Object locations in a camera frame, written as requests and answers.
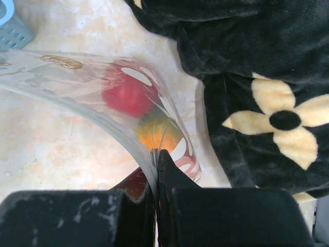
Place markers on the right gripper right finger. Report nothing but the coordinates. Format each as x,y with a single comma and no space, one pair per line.
193,216

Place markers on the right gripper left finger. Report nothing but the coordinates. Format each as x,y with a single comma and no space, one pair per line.
121,216

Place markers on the green orange mango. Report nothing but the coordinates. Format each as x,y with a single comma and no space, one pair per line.
158,131

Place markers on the clear dotted zip bag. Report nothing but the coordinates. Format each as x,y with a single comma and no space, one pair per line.
58,134

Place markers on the red yellow mango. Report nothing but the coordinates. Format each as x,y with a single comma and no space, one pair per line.
129,90

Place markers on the light blue plastic basket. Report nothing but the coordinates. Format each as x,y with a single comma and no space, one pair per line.
15,34

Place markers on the black floral pillow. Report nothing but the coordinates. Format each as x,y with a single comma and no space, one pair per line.
264,66

